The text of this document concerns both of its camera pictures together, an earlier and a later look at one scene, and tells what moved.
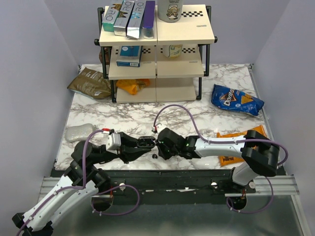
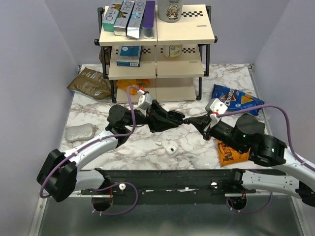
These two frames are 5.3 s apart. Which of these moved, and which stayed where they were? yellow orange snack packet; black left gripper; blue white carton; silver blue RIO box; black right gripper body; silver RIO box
Moved: black right gripper body; black left gripper
Stayed: yellow orange snack packet; silver blue RIO box; blue white carton; silver RIO box
